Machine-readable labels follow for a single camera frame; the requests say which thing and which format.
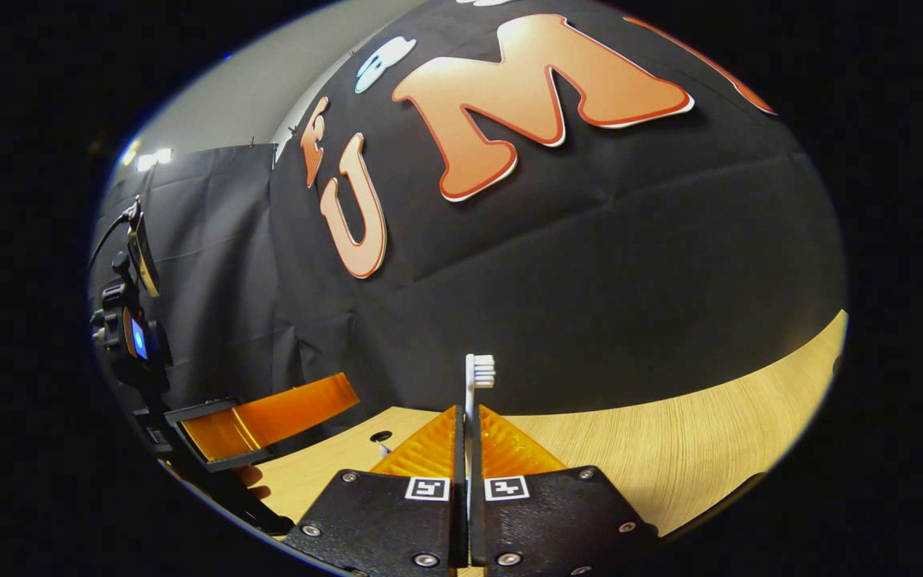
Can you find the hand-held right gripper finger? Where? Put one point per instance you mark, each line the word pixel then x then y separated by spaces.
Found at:
pixel 477 529
pixel 458 521

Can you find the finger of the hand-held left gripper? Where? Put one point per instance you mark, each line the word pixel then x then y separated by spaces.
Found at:
pixel 285 409

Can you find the white toothbrush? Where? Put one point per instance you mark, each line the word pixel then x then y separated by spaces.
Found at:
pixel 469 393

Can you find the ceiling light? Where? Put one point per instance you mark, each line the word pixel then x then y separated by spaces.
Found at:
pixel 154 159

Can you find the black backdrop cloth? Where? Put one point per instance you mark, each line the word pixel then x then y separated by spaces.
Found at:
pixel 590 280

